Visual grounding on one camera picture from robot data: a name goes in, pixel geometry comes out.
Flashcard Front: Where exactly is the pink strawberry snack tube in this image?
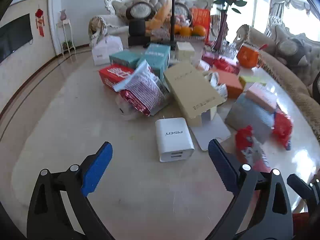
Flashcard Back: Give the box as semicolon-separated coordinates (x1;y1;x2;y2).
235;125;271;173

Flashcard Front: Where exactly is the white Pisen charger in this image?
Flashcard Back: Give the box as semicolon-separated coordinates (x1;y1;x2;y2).
155;118;195;163

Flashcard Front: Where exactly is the teal mosquito liquid box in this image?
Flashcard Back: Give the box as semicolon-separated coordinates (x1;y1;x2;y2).
136;43;171;81

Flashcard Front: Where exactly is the yellow-green small box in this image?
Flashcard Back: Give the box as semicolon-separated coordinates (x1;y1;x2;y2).
239;75;266;88

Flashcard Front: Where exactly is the red crinkled wrapper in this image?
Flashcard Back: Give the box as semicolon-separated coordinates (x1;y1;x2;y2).
273;109;293;151

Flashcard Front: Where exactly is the white paper card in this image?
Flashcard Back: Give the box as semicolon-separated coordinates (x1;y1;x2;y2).
190;113;231;151

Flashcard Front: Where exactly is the black dotted open carton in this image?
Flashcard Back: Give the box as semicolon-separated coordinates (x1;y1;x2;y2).
225;94;274;144

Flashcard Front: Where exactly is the pink cardboard box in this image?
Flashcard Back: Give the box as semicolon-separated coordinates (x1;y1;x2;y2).
246;82;277;113

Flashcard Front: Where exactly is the orange cardboard box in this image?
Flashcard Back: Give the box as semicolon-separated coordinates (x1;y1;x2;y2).
213;69;244;99

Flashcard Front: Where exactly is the tan flat cardboard box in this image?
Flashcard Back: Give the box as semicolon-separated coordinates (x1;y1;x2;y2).
164;62;225;127

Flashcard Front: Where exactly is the beige side sofa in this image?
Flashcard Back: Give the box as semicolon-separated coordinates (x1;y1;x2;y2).
234;24;319;139

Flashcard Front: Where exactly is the crumpled patterned paper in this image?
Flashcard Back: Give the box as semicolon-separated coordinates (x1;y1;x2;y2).
202;71;228;100

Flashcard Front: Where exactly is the red rectangular box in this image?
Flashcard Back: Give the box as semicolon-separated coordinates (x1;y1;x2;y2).
98;64;134;91

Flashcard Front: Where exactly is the red white snack bag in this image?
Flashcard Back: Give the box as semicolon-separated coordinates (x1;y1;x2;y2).
113;60;170;116

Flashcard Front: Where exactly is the orange mug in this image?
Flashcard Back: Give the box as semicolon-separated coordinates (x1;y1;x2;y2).
236;43;268;69

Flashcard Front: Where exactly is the magenta red flat box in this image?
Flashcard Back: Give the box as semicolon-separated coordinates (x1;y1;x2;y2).
201;51;240;75

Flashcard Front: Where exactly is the teal tissue box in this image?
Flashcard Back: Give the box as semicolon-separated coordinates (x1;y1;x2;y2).
109;50;141;69

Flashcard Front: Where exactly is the white pink tissue pack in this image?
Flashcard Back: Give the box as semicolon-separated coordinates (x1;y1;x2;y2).
92;35;123;66

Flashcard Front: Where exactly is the cream yellow box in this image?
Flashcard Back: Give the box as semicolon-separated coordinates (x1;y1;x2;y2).
175;41;195;61

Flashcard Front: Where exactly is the white side table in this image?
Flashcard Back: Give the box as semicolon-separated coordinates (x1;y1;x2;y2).
56;18;76;55

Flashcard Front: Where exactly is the black speaker box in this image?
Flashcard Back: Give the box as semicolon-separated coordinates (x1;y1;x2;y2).
128;19;151;48

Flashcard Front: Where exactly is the orange fruit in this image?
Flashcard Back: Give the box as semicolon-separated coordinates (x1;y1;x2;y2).
192;24;207;37
179;26;193;37

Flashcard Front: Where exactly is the glass fruit tray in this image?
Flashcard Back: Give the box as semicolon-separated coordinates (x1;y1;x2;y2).
151;27;213;42

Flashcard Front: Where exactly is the pink small vase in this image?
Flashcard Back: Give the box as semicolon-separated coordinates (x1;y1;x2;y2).
60;9;67;21

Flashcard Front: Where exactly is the ornate white sofa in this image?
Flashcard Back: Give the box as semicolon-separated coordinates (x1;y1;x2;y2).
88;0;216;48

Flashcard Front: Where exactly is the red chinese knot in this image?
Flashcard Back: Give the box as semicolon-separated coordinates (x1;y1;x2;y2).
35;8;45;37

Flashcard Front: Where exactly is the red gift bag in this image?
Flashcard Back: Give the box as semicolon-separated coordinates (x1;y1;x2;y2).
191;8;210;42

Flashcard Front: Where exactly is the purple vase with roses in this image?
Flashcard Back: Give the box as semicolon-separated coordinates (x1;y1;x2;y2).
213;0;247;51

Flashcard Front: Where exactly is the round dark cushion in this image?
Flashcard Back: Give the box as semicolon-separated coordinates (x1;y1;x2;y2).
126;2;156;21

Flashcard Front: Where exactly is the black phone stand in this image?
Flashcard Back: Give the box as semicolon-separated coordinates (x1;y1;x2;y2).
166;0;176;51

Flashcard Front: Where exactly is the wall television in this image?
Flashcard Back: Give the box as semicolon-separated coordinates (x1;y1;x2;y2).
0;14;33;62

